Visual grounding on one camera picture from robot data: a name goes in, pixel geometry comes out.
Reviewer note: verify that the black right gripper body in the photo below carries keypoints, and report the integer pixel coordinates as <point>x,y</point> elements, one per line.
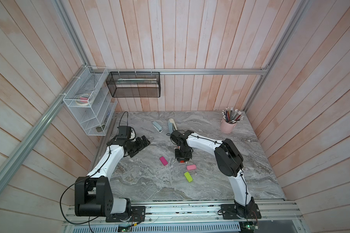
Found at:
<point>181,155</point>

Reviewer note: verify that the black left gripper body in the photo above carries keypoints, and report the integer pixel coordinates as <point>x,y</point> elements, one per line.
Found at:
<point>137,145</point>

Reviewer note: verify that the light pink building block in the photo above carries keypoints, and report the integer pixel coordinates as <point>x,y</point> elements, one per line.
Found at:
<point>191,167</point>

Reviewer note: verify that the magenta building block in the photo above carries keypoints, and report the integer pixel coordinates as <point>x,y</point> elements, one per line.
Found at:
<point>163,161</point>

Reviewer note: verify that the lime green building block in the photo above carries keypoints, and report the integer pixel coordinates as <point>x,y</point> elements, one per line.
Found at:
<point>188,177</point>

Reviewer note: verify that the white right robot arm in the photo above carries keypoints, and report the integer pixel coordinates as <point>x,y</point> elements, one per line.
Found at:
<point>229,161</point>

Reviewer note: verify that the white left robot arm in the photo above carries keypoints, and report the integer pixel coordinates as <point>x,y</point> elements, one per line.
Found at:
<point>93,194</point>

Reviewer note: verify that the beige and grey stapler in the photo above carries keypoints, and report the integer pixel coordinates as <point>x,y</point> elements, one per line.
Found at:
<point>172,126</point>

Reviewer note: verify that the small blue-grey stapler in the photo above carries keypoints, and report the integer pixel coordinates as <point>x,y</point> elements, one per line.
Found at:
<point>157,126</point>

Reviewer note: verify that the pink pencil cup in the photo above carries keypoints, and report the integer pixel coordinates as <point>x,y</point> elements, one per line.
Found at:
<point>226,127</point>

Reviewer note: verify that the bundle of pencils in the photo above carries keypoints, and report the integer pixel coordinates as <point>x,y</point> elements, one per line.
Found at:
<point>232,115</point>

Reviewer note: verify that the black mesh basket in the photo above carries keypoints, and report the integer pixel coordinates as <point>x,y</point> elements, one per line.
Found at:
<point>134,84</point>

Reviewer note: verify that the tape roll on shelf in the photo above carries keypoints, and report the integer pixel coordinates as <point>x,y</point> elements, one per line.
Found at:
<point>84,99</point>

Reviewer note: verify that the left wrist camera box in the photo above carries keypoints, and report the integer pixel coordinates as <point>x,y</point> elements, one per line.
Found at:
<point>126,132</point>

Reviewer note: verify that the white wire shelf rack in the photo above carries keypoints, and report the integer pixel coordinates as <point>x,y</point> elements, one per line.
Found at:
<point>94,119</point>

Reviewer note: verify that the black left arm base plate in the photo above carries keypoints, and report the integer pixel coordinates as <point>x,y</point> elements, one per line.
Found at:
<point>135,214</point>

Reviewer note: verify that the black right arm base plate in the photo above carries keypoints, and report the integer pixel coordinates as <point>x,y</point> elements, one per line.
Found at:
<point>237,211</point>

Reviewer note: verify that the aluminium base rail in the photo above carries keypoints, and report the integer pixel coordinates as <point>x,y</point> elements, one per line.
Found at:
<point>154,212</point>

